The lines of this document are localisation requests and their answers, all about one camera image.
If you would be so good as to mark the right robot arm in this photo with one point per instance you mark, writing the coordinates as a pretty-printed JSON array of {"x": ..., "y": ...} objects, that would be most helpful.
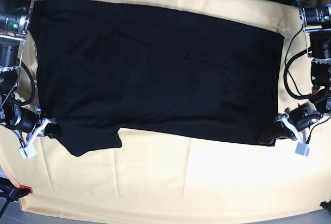
[{"x": 15, "y": 19}]

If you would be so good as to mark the cream yellow table cloth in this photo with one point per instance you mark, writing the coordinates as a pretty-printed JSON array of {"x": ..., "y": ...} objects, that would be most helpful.
[{"x": 161, "y": 178}]

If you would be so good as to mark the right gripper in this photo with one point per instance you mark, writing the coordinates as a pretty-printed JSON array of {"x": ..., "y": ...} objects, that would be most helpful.
[{"x": 24, "y": 120}]

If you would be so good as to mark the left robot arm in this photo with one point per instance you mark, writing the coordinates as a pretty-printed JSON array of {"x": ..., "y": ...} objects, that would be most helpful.
[{"x": 315, "y": 16}]

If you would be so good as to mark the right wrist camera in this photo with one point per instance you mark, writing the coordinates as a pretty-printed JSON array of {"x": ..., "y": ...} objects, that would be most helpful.
[{"x": 28, "y": 152}]

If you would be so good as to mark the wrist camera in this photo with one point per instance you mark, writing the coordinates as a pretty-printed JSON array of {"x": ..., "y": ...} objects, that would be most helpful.
[
  {"x": 28, "y": 152},
  {"x": 302, "y": 149}
]

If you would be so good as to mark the black corner clamp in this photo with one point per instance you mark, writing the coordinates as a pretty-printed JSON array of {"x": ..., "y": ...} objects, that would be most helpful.
[{"x": 326, "y": 206}]

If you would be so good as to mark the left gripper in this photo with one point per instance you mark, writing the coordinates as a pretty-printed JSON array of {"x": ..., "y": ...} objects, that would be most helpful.
[{"x": 298, "y": 119}]

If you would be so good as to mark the red and black clamp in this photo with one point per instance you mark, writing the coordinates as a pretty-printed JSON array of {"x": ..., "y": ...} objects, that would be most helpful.
[{"x": 12, "y": 193}]

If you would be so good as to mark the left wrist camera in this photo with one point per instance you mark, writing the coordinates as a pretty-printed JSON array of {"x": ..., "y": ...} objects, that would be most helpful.
[{"x": 302, "y": 149}]

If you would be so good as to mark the dark navy T-shirt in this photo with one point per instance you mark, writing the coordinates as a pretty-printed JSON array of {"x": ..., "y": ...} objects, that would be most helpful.
[{"x": 104, "y": 66}]

